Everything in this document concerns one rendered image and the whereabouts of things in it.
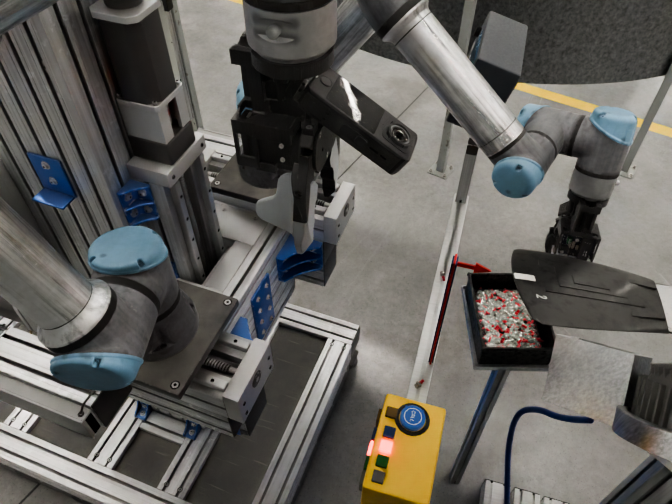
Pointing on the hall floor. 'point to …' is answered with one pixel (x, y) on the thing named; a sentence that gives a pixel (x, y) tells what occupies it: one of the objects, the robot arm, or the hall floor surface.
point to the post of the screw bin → (478, 423)
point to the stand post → (644, 485)
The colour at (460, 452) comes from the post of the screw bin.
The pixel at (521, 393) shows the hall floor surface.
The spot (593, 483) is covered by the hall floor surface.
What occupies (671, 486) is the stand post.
